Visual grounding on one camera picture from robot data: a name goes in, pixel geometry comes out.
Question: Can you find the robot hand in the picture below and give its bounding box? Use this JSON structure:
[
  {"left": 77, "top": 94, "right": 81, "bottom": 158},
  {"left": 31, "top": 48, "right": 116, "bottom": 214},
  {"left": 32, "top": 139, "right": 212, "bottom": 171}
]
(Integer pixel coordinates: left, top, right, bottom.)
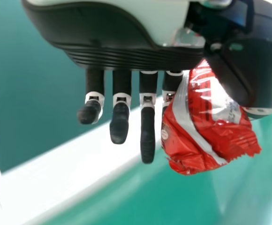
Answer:
[{"left": 21, "top": 0, "right": 272, "bottom": 165}]

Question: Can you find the red biscuit packet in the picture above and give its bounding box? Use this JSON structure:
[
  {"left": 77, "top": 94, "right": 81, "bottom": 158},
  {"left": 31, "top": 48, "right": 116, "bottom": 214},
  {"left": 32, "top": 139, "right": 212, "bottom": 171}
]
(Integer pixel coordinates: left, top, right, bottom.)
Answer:
[{"left": 161, "top": 60, "right": 262, "bottom": 176}]

